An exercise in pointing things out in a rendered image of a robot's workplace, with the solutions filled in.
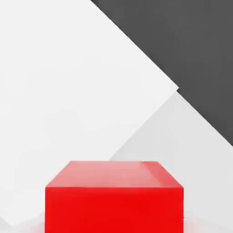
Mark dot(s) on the small red cube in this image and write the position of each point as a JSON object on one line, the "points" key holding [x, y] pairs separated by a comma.
{"points": [[114, 205]]}

